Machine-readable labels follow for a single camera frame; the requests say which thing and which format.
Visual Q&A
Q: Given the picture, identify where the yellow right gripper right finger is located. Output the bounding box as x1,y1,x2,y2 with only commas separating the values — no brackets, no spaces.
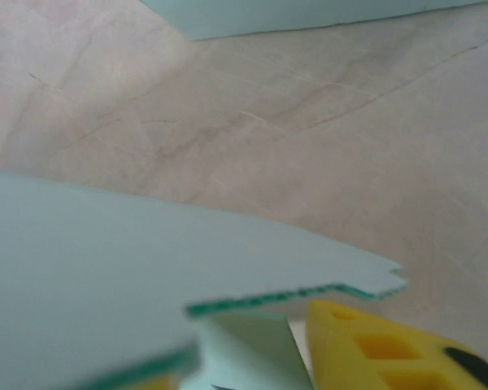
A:
306,299,488,390

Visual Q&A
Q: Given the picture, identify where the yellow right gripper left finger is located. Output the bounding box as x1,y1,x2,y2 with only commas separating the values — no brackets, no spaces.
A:
137,366,188,390

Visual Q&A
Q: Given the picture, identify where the light blue paper box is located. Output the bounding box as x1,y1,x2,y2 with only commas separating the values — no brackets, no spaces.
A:
0,170,410,390
140,0,488,41

